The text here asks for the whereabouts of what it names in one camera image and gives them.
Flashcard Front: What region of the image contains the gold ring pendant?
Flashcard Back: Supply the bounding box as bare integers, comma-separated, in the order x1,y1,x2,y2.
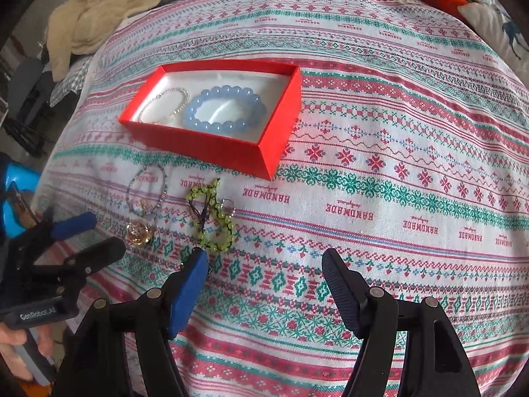
124,220,156,247

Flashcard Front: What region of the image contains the small seed bead necklace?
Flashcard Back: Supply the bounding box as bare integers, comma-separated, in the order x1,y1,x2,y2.
124,163,170,220

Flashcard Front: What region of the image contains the green bead bracelet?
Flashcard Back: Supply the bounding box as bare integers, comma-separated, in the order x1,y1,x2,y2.
184,177,241,254

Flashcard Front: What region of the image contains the pearl bracelet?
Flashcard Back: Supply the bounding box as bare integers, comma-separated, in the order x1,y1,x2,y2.
136,86,191,126

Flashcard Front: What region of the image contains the light blue bead bracelet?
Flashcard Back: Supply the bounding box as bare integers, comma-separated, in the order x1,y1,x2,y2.
182,84,268,136

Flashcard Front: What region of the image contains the red jewelry box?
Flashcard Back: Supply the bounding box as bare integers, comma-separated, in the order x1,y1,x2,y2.
118,59,301,180

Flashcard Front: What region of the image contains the person left hand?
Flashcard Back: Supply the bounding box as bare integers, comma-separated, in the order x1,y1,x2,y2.
0,323,54,382

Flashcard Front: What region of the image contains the grey checked sheet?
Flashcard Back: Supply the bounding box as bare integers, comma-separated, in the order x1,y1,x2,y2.
48,55,93,108

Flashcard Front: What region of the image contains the patterned bedspread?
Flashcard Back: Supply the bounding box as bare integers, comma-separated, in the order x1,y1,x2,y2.
33,0,528,396

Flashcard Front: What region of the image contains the beige blanket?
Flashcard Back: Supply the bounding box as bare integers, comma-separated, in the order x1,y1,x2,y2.
46,0,160,82

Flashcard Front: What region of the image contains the white deer pillow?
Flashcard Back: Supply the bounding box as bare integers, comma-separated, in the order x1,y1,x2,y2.
459,3,528,87

